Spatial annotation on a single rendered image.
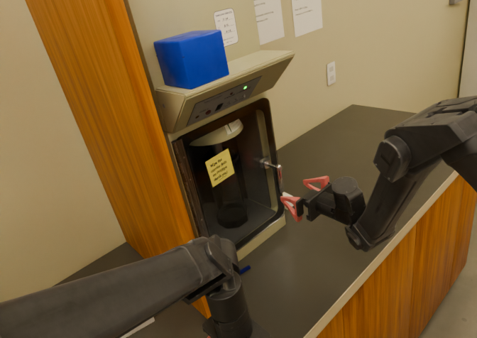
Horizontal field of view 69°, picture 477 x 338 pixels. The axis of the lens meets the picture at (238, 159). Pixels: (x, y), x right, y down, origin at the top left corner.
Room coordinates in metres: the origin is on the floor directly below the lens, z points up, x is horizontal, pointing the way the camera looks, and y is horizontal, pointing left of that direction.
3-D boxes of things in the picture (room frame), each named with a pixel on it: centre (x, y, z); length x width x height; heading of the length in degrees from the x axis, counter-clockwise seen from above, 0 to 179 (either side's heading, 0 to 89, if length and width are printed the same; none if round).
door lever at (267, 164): (0.85, -0.09, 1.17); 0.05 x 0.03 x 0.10; 36
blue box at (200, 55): (0.72, 0.05, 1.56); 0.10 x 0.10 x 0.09; 37
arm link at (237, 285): (0.38, 0.06, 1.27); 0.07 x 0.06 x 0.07; 3
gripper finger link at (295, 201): (0.74, -0.13, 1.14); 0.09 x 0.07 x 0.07; 37
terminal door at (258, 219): (0.81, 0.01, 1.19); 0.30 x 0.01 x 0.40; 126
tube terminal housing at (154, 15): (0.92, 0.09, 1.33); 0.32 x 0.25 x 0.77; 127
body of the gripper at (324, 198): (0.71, -0.20, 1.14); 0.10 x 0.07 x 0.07; 127
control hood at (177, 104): (0.77, -0.02, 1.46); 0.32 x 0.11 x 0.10; 127
